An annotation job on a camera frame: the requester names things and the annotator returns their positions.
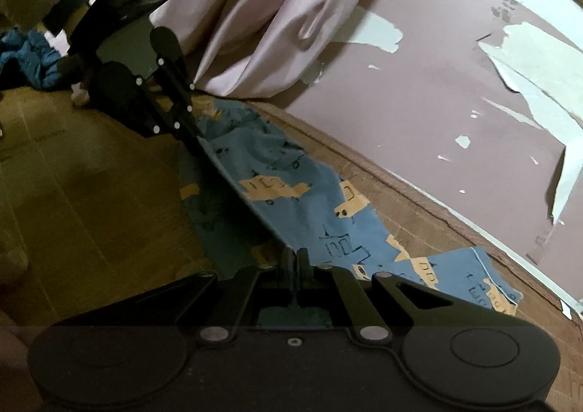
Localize pink curtain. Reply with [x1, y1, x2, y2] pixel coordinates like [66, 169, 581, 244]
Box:
[107, 0, 404, 101]

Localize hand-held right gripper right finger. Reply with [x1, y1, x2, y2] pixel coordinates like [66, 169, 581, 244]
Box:
[297, 249, 458, 345]

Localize blue printed pants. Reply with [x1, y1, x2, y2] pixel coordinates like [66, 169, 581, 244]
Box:
[177, 95, 522, 326]

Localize crumpled blue garment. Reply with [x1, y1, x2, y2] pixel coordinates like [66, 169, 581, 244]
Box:
[0, 27, 67, 91]

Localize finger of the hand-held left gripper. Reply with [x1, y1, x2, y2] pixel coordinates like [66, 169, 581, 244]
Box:
[132, 75, 199, 146]
[155, 56, 206, 146]

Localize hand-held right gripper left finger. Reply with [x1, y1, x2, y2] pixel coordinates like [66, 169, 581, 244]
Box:
[132, 248, 297, 345]

